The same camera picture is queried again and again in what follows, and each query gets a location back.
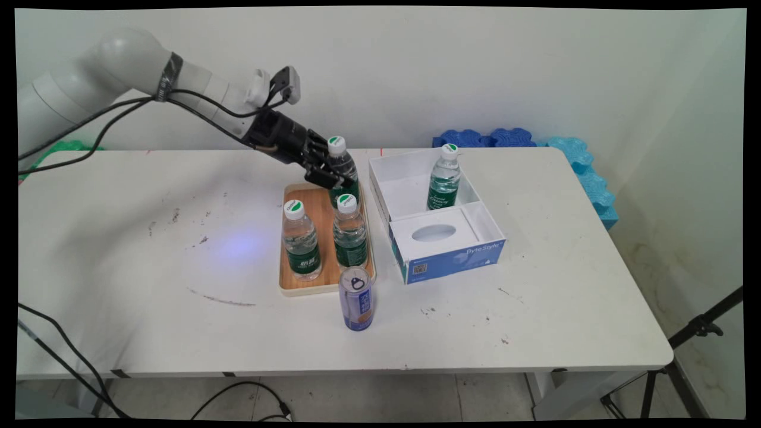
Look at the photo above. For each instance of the light blue foam mat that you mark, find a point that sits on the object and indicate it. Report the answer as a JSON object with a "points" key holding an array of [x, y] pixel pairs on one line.
{"points": [[585, 172]]}

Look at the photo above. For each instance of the black tripod stand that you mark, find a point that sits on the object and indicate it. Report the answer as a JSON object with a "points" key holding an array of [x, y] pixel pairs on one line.
{"points": [[698, 328]]}

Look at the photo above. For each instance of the wooden tray white rim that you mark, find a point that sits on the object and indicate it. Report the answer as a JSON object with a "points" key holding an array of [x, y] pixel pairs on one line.
{"points": [[321, 208]]}

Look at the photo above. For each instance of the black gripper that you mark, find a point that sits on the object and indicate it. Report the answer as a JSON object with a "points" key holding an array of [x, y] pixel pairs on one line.
{"points": [[279, 137]]}

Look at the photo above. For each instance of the dark blue foam mat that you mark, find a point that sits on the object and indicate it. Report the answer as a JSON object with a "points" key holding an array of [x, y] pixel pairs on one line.
{"points": [[467, 138], [512, 137]]}

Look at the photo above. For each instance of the green foam mat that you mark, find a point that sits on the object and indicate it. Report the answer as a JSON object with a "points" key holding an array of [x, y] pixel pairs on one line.
{"points": [[74, 145]]}

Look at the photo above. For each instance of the white table leg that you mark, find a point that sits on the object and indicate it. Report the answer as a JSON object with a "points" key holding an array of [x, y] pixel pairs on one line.
{"points": [[571, 395]]}

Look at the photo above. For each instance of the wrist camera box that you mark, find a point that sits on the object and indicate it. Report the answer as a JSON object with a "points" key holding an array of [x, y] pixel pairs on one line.
{"points": [[288, 83]]}

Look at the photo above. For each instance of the blue drink can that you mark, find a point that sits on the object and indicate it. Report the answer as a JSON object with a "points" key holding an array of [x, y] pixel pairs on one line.
{"points": [[357, 303]]}

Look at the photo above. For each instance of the white box blue front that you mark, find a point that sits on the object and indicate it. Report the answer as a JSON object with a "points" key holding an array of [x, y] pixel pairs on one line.
{"points": [[452, 261]]}

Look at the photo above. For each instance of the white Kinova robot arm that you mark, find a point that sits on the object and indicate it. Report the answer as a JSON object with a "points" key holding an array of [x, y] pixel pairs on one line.
{"points": [[107, 68]]}

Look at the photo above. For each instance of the water bottle green label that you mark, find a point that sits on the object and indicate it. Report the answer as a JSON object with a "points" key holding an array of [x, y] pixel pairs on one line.
{"points": [[345, 160], [302, 246], [350, 238], [444, 184]]}

